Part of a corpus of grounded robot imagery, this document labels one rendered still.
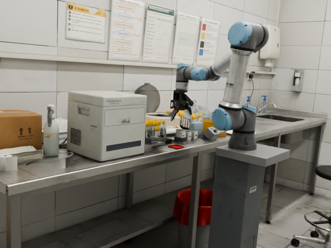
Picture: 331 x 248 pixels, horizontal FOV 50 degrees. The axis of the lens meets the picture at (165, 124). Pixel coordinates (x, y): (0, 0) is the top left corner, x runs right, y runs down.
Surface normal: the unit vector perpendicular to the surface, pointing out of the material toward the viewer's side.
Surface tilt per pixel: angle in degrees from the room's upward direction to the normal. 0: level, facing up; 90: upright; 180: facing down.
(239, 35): 83
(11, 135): 90
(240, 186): 90
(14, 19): 90
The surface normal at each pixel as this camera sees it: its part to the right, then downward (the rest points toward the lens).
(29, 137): 0.69, 0.15
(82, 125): -0.66, 0.07
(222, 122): -0.80, 0.18
